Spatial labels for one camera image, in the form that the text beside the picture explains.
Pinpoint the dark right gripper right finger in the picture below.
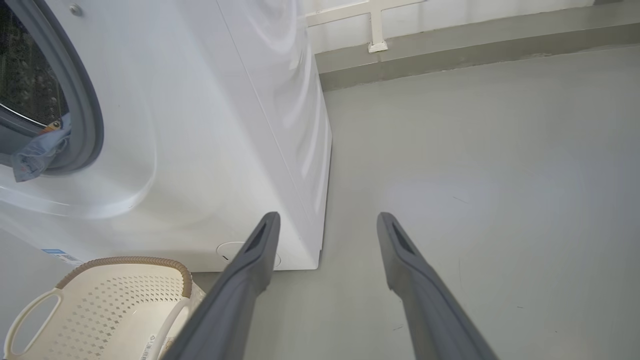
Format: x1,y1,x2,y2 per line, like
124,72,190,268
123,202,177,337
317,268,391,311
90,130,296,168
376,211,501,360

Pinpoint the cream perforated laundry basket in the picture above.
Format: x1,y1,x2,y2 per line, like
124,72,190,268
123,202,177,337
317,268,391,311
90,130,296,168
2,256,207,360

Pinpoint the blue cartoon print garment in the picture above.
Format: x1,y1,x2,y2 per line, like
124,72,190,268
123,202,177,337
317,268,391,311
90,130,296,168
11,114,72,183

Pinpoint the white front-load washing machine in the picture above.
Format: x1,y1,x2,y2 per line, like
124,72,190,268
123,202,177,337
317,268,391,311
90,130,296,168
0,0,334,272

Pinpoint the white metal frame post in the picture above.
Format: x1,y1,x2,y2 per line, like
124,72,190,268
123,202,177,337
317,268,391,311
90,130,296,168
304,0,427,54

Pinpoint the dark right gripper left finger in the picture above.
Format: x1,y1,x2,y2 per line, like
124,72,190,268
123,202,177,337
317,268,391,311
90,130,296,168
161,211,282,360

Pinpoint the grey rubber door seal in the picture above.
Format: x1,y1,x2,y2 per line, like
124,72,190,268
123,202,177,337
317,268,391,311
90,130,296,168
0,0,105,176

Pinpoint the round white filter cover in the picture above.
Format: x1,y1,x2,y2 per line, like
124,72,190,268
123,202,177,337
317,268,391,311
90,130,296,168
215,241,282,269

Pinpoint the blue energy label sticker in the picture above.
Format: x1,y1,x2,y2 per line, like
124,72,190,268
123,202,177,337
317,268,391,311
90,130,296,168
41,248,84,266

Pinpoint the steel washer drum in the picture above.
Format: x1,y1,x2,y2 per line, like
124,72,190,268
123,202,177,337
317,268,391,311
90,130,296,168
0,4,69,127

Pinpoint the paper label on basket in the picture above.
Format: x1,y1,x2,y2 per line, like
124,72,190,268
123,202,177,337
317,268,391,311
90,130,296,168
144,333,174,360

